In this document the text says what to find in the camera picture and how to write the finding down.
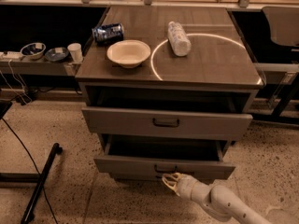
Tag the grey wooden drawer cabinet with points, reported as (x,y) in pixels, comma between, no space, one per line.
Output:
(217,76)

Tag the blue ceramic bowl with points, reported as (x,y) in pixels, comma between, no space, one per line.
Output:
(56,54)

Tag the black metal stand leg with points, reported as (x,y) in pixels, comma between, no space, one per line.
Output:
(28,215)

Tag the white power strip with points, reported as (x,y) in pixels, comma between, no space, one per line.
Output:
(14,55)

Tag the white paper cup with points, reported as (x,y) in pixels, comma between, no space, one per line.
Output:
(76,52)

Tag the white paper bowl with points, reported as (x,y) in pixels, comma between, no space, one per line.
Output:
(128,53)

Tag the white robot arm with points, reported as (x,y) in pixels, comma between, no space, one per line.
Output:
(218,201)

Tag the blue crushed soda can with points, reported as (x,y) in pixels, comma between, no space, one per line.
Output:
(109,33)

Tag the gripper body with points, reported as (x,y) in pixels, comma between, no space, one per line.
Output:
(185,186)

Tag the grey side shelf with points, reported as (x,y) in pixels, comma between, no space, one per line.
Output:
(39,68)

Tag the clear plastic water bottle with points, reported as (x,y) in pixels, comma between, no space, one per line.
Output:
(179,41)

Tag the grey drawer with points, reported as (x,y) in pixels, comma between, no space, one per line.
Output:
(148,158)
(161,123)

